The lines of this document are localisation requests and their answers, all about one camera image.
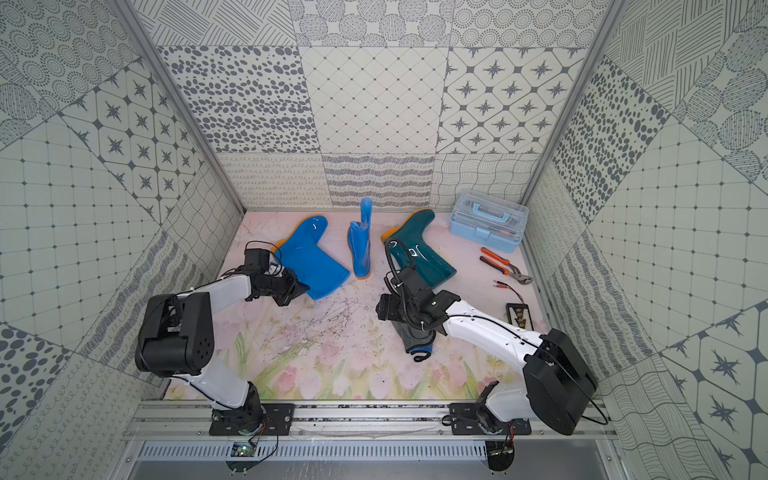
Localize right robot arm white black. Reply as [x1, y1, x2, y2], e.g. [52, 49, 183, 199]
[376, 239, 598, 435]

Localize orange handled pliers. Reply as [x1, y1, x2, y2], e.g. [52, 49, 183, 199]
[479, 247, 533, 285]

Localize green rubber boot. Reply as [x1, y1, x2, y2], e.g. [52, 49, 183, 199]
[381, 209, 457, 289]

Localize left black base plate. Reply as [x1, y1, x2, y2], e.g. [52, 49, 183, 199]
[208, 403, 296, 437]

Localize red black cable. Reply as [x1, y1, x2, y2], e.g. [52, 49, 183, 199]
[493, 280, 529, 307]

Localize blue rubber boot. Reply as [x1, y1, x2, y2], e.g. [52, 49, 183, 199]
[275, 215, 350, 301]
[347, 197, 373, 279]

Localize grey blue microfibre cloth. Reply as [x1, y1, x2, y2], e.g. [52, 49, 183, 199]
[392, 322, 436, 363]

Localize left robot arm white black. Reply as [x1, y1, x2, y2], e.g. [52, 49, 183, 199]
[135, 248, 309, 435]

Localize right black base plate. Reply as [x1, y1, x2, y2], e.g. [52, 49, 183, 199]
[441, 403, 532, 436]

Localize light blue plastic toolbox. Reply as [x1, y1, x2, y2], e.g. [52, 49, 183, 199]
[449, 191, 529, 253]

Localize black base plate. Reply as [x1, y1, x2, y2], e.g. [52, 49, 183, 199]
[208, 403, 296, 437]
[441, 403, 532, 436]

